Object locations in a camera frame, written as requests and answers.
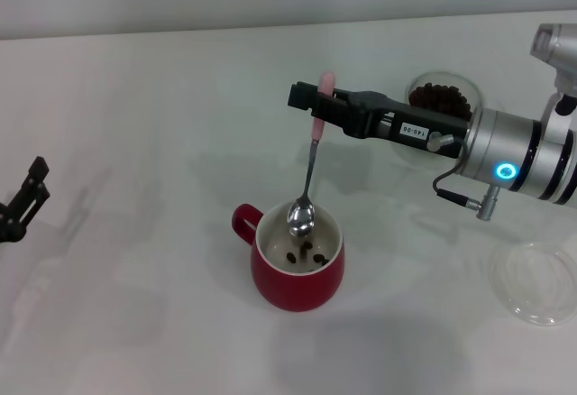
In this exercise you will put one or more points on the clear double-walled glass cup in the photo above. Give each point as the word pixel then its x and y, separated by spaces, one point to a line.
pixel 424 78

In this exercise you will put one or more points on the dark roasted coffee bean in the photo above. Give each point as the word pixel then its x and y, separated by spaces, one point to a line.
pixel 307 246
pixel 321 259
pixel 291 258

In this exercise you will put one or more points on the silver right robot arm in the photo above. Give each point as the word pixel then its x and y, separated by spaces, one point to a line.
pixel 509 142

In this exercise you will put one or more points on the red ceramic mug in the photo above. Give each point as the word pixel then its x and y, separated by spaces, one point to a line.
pixel 297 287

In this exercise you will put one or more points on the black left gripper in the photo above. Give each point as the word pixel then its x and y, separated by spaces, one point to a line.
pixel 9 226

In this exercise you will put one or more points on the pile of coffee beans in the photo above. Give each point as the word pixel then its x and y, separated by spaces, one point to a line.
pixel 439 97

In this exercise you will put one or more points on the clear glass saucer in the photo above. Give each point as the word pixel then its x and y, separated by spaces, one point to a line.
pixel 414 157
pixel 541 296

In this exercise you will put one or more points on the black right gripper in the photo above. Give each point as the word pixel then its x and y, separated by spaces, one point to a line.
pixel 442 129

